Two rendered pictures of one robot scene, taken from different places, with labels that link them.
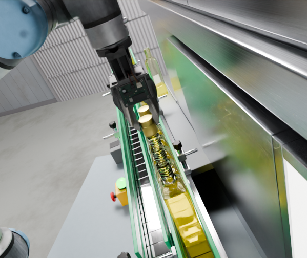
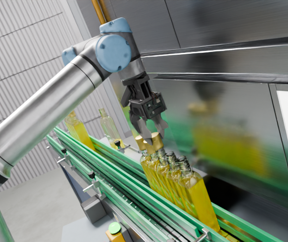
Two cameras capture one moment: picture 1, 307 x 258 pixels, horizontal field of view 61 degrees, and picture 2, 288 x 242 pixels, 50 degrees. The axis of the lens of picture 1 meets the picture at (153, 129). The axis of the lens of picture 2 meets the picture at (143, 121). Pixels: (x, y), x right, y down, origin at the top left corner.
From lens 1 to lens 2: 45 cm
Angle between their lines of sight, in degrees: 25
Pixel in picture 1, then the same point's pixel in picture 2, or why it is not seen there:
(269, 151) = (267, 95)
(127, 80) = (150, 98)
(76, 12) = not seen: hidden behind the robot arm
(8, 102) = not seen: outside the picture
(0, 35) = (114, 56)
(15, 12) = (123, 43)
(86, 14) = not seen: hidden behind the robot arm
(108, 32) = (137, 66)
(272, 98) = (264, 65)
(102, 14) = (133, 54)
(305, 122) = (283, 65)
